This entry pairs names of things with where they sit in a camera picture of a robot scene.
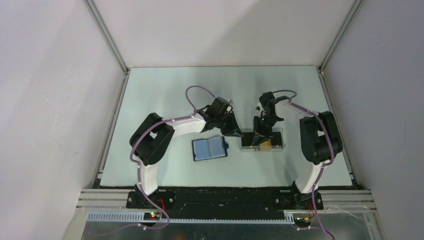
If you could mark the left controller board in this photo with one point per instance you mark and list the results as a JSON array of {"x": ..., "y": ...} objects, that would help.
[{"x": 152, "y": 216}]

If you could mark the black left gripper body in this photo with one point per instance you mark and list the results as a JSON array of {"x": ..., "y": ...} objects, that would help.
[{"x": 222, "y": 121}]

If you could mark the blue card holder wallet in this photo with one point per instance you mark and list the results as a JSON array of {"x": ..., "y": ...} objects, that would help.
[{"x": 209, "y": 148}]

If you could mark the clear plastic card tray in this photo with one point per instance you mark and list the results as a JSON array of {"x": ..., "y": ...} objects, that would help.
[{"x": 256, "y": 148}]

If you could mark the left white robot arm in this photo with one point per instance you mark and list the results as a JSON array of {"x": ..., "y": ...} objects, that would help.
[{"x": 152, "y": 138}]

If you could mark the black credit card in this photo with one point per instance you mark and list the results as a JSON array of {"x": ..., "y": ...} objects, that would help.
[{"x": 247, "y": 139}]

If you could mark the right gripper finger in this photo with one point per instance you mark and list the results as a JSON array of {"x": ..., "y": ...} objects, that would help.
[
  {"x": 256, "y": 123},
  {"x": 264, "y": 133}
]

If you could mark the right controller board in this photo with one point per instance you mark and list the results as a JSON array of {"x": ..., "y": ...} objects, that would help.
[{"x": 303, "y": 219}]

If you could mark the grey cable duct strip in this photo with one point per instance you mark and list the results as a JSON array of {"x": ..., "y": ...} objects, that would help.
[{"x": 141, "y": 217}]

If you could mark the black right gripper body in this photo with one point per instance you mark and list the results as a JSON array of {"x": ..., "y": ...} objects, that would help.
[{"x": 269, "y": 121}]

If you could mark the controller board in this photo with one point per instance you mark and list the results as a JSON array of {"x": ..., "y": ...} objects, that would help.
[
  {"x": 152, "y": 216},
  {"x": 303, "y": 219}
]

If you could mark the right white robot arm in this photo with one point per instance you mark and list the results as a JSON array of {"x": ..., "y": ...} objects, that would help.
[{"x": 320, "y": 139}]

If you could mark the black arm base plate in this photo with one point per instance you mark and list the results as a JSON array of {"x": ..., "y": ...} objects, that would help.
[{"x": 225, "y": 203}]

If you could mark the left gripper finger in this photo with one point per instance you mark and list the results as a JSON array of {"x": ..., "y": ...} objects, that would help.
[
  {"x": 228, "y": 132},
  {"x": 233, "y": 127}
]

